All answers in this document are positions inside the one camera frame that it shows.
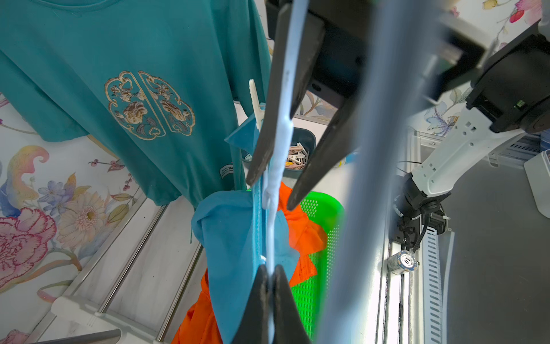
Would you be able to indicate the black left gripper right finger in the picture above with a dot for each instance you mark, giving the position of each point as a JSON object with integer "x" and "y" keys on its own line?
{"x": 288, "y": 327}

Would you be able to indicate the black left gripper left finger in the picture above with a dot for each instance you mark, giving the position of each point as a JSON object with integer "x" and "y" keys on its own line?
{"x": 254, "y": 328}

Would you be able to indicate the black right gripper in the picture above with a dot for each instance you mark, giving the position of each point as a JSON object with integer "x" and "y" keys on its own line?
{"x": 323, "y": 47}

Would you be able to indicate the orange garment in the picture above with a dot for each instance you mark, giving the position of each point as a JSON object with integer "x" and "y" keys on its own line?
{"x": 199, "y": 324}

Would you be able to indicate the white grey clothespin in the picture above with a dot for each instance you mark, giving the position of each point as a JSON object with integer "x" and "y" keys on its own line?
{"x": 258, "y": 112}

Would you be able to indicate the blue garment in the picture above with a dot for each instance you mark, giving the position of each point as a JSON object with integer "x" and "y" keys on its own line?
{"x": 230, "y": 226}

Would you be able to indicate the light blue wire hanger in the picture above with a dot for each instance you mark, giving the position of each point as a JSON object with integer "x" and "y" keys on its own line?
{"x": 270, "y": 200}

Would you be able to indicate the teal embroidered t-shirt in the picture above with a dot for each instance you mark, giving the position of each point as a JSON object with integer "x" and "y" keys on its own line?
{"x": 156, "y": 82}

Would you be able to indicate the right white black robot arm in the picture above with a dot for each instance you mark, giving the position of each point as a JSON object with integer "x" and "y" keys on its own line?
{"x": 509, "y": 96}

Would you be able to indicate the bright green plastic tray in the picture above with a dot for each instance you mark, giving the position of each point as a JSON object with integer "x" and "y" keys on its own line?
{"x": 320, "y": 258}

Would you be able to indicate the dark teal clothespin bin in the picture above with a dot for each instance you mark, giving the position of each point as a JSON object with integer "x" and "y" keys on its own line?
{"x": 302, "y": 146}

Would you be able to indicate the metal clothes rack white joints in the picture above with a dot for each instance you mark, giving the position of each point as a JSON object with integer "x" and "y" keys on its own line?
{"x": 365, "y": 193}

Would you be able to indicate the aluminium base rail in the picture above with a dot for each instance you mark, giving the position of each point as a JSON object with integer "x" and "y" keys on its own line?
{"x": 413, "y": 298}

